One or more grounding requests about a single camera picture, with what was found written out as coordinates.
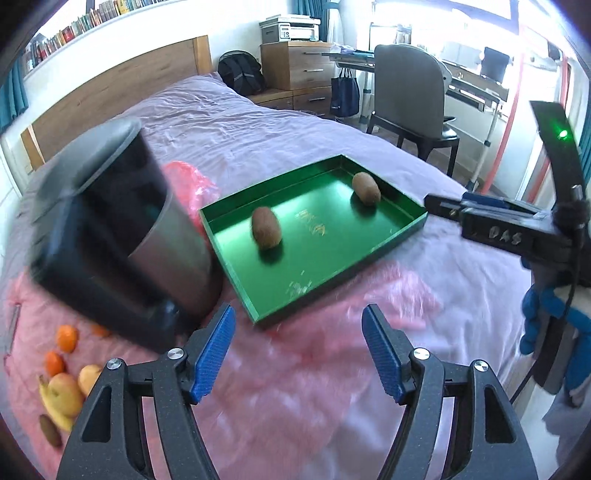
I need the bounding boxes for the person's right hand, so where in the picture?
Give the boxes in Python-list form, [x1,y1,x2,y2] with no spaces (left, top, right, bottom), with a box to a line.
[519,277,591,409]

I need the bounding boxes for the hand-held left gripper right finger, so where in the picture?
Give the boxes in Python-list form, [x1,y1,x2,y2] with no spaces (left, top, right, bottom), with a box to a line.
[362,304,539,480]

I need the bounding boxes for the white printer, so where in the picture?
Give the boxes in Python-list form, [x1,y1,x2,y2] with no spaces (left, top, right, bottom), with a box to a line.
[259,17,321,44]

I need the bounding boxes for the grey chair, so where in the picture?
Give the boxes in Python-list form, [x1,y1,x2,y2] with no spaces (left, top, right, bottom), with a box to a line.
[366,44,461,175]

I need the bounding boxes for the yellow banana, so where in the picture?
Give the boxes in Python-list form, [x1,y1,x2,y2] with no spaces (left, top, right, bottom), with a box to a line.
[38,375,75,433]

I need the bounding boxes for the wooden headboard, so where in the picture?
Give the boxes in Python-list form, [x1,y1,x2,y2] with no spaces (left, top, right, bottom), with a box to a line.
[21,36,213,172]

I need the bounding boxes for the yellow orange round fruit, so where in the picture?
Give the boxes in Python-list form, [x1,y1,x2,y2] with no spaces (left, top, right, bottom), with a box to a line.
[78,364,103,397]

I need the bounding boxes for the green tray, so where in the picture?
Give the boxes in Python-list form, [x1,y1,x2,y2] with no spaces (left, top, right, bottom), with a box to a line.
[199,154,428,328]

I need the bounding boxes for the dark blue tote bag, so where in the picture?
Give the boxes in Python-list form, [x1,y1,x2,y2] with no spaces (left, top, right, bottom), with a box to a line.
[330,68,360,117]

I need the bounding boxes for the pink plastic sheet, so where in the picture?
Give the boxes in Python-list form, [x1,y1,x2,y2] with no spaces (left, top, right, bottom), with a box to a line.
[0,161,462,480]

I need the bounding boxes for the red pole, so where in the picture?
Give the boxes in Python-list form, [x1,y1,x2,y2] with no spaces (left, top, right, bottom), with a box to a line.
[480,44,528,195]

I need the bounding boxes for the grey desk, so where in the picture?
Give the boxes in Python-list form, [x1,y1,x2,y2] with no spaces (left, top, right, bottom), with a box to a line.
[322,46,505,178]

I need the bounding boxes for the black monitor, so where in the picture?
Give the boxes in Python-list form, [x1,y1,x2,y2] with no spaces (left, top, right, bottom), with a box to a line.
[480,47,511,80]

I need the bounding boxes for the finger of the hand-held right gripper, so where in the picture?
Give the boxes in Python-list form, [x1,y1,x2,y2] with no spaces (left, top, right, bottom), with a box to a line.
[424,194,466,221]
[461,191,539,215]

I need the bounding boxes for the teal curtain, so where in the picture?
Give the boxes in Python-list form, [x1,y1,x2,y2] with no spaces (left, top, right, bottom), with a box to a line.
[0,58,29,136]
[294,0,345,43]

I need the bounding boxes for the black and steel cylindrical appliance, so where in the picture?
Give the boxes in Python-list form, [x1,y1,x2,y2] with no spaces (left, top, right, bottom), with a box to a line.
[28,117,223,354]

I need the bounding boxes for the wooden dresser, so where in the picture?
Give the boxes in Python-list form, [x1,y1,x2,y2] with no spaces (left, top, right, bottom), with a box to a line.
[249,41,339,118]

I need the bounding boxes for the brown kiwi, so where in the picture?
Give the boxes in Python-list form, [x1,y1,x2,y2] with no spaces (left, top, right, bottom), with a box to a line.
[351,172,382,206]
[250,206,283,251]
[39,414,63,448]

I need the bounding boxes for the yellow red apple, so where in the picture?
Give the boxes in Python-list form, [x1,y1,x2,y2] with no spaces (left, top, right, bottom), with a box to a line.
[48,373,85,418]

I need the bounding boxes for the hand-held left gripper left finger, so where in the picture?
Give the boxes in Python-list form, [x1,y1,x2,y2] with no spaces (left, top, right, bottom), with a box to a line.
[58,302,237,480]

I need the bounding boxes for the row of books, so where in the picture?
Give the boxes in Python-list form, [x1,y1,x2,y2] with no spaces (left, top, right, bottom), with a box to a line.
[23,0,178,72]

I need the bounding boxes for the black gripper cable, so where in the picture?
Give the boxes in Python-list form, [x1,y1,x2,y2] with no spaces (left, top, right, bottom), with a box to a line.
[508,185,583,402]

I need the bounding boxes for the black backpack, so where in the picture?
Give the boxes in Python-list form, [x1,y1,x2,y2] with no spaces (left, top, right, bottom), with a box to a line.
[217,51,267,96]

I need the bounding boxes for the person's right forearm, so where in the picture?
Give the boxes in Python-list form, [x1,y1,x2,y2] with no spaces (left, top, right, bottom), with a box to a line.
[540,388,591,467]

